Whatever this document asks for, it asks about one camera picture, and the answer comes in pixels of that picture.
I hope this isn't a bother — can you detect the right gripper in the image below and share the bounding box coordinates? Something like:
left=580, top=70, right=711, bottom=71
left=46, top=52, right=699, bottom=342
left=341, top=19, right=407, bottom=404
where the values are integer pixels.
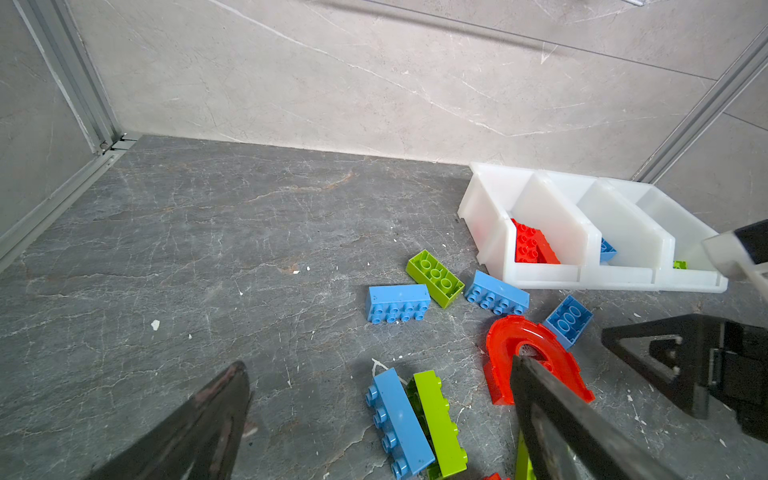
left=601, top=314, right=767, bottom=442

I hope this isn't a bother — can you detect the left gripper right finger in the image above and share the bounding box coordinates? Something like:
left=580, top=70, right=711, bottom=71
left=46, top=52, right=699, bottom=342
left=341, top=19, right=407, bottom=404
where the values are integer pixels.
left=510, top=356, right=680, bottom=479

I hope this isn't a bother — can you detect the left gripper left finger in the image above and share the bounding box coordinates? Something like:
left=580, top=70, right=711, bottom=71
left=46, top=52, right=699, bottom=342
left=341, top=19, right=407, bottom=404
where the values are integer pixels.
left=88, top=360, right=251, bottom=479

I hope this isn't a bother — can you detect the blue lego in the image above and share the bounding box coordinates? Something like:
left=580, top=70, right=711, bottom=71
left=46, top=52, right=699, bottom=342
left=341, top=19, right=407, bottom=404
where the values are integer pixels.
left=600, top=238, right=617, bottom=264
left=366, top=284, right=431, bottom=324
left=365, top=369, right=436, bottom=479
left=465, top=270, right=530, bottom=316
left=543, top=295, right=594, bottom=350

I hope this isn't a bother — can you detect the white three-compartment bin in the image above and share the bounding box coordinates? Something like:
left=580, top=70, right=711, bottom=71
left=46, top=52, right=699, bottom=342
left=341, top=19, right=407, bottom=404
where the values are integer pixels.
left=458, top=163, right=728, bottom=293

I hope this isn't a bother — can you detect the green lego under arch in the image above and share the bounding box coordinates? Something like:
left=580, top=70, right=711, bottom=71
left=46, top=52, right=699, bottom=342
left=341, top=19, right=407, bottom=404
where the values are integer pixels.
left=514, top=432, right=536, bottom=480

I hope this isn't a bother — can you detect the red arch lego piece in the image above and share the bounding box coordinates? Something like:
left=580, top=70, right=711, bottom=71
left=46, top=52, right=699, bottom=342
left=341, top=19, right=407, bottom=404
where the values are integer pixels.
left=484, top=315, right=595, bottom=405

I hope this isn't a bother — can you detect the green lego top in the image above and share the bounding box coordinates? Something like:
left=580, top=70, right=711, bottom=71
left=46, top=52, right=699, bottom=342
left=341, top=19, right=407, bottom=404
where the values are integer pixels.
left=406, top=250, right=465, bottom=309

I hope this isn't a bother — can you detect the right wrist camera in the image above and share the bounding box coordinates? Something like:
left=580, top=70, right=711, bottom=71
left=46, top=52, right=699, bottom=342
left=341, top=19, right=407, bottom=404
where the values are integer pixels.
left=701, top=220, right=767, bottom=280

